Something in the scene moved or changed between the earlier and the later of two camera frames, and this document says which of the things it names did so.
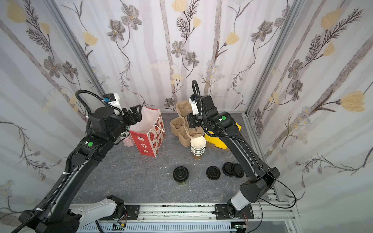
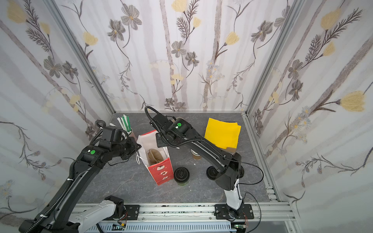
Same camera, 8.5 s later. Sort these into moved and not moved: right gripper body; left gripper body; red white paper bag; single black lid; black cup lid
Moved: right gripper body; left gripper body; red white paper bag
Not moved: black cup lid; single black lid
